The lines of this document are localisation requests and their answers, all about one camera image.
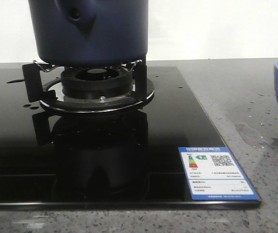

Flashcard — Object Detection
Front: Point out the dark blue cooking pot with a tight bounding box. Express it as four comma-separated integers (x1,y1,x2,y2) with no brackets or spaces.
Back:
28,0,148,67

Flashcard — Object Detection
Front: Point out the blue white energy label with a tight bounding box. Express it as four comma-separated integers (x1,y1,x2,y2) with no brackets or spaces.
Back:
178,147,260,201

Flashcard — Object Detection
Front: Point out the black metal pot support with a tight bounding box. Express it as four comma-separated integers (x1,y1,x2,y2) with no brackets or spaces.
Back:
22,60,154,114

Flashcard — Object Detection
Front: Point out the black glass gas stove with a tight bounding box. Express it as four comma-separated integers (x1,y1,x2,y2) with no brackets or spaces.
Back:
0,67,261,210

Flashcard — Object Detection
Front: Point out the black round gas burner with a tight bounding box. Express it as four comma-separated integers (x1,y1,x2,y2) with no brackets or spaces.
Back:
61,67,133,100

